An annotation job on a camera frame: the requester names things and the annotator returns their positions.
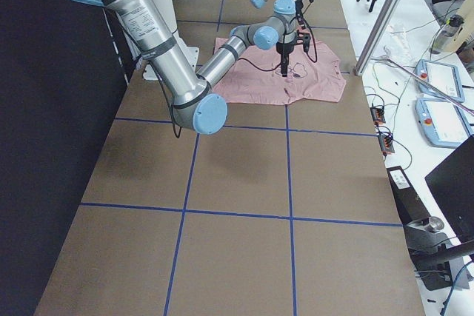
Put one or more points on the pink Snoopy t-shirt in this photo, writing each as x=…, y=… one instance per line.
x=257, y=79

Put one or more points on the aluminium frame post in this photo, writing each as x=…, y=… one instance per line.
x=375, y=35

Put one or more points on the black monitor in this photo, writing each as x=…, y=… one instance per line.
x=451, y=185

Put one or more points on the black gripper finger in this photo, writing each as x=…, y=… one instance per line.
x=284, y=64

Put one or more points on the orange connector block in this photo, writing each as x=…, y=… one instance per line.
x=377, y=114
x=386, y=145

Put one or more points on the lower blue teach pendant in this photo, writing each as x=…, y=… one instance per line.
x=444, y=125

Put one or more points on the blue teach pendant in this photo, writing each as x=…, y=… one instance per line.
x=445, y=77
x=444, y=125

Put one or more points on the clear water bottle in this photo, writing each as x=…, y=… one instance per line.
x=446, y=33

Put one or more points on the upper blue teach pendant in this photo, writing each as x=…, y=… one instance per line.
x=445, y=77

